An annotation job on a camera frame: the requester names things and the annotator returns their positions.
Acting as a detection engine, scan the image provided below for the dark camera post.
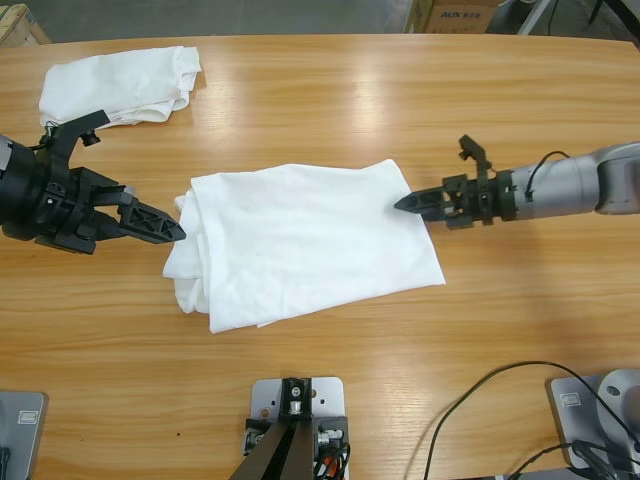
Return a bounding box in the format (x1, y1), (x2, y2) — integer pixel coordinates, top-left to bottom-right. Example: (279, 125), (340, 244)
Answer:
(232, 378), (321, 480)

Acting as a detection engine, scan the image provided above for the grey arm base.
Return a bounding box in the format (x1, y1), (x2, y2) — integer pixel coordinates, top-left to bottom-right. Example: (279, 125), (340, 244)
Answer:
(0, 389), (50, 480)
(544, 368), (640, 471)

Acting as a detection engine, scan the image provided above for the long thin black cable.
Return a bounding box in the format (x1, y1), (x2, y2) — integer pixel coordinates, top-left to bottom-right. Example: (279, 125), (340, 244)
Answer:
(427, 360), (599, 480)

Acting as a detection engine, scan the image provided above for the white metal frame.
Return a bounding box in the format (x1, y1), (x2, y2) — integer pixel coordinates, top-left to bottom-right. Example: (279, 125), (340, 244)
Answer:
(517, 0), (564, 36)

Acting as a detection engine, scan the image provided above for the black base plug cable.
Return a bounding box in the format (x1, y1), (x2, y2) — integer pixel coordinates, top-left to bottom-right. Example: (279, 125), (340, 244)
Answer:
(519, 439), (640, 480)

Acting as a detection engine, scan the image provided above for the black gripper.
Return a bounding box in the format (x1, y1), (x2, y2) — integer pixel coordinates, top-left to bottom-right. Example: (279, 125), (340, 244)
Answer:
(393, 172), (516, 231)
(0, 140), (188, 256)

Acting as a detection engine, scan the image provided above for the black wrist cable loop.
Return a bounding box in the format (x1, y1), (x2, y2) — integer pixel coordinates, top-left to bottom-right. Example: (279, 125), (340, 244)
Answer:
(527, 151), (571, 201)

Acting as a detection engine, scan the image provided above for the white mount block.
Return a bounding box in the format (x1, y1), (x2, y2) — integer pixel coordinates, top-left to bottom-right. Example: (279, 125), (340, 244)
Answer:
(249, 377), (347, 451)

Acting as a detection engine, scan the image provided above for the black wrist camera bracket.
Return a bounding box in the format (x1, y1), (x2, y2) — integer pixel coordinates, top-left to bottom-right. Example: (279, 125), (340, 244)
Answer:
(457, 133), (494, 179)
(42, 110), (110, 174)

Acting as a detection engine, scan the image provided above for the white Unitree print t-shirt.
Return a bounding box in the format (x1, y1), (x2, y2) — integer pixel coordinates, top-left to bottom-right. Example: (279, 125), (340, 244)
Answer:
(162, 158), (447, 335)

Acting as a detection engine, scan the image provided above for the black metal frame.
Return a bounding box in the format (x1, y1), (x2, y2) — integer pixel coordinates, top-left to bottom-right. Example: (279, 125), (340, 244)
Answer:
(587, 0), (640, 49)

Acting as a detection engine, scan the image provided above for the cardboard box with AUX print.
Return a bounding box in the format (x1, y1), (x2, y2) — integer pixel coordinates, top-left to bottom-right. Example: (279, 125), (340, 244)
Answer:
(428, 0), (501, 34)

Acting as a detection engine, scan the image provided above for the wooden crate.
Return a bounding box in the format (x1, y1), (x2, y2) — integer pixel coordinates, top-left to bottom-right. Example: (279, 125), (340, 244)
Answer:
(0, 3), (51, 49)

